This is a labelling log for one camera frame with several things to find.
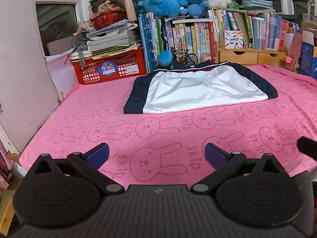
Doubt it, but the white and navy jacket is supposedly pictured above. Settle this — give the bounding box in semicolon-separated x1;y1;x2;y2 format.
123;61;278;114

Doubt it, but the pink bunny towel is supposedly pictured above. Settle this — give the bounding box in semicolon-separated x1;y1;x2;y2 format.
19;65;316;186

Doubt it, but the blue box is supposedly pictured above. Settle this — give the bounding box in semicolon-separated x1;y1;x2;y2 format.
300;42;317;80

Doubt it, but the wooden drawer organizer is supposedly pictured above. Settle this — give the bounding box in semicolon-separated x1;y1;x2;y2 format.
216;47;287;67

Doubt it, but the miniature bicycle model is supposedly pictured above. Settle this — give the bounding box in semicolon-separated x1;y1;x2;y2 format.
172;49;199;67

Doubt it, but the red plastic crate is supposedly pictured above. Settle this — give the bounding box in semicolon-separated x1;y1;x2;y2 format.
72;46;146;84

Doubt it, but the blue plush ball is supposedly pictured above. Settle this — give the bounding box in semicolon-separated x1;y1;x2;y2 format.
158;50;174;67

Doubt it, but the white pencil print box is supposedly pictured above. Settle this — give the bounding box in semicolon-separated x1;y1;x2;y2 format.
219;30;243;49

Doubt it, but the stack of papers and books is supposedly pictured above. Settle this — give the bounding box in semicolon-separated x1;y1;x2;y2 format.
69;20;141;61

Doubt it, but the row of books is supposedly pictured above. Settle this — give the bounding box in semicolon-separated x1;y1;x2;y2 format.
139;9;303;73

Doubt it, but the small red basket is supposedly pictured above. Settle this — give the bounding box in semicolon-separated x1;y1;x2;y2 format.
90;10;127;30

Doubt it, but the stack of folded blue cloths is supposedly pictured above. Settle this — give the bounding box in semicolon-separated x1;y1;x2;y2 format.
241;0;273;10

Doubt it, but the blue plush toy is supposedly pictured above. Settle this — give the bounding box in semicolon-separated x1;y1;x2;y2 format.
138;0;208;18

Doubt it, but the cardboard tube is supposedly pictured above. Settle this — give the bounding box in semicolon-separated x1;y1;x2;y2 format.
124;0;137;22

